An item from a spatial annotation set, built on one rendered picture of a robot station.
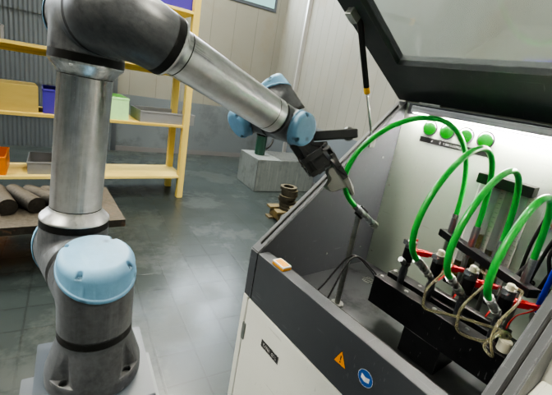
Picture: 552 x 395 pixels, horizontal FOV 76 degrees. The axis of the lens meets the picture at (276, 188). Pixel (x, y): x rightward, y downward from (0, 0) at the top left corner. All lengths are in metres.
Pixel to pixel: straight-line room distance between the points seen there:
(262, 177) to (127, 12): 4.38
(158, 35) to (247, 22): 6.19
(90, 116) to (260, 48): 6.23
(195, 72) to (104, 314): 0.40
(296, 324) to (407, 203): 0.61
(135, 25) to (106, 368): 0.52
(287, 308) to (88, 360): 0.51
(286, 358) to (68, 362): 0.57
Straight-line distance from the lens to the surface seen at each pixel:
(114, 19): 0.56
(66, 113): 0.68
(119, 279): 0.62
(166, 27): 0.56
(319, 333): 0.93
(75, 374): 0.70
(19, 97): 3.89
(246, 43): 6.71
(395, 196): 1.37
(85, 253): 0.65
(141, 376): 0.76
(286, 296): 1.00
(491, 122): 1.19
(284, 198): 3.83
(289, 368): 1.07
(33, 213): 2.85
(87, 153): 0.69
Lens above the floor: 1.43
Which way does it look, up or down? 16 degrees down
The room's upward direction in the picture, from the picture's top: 10 degrees clockwise
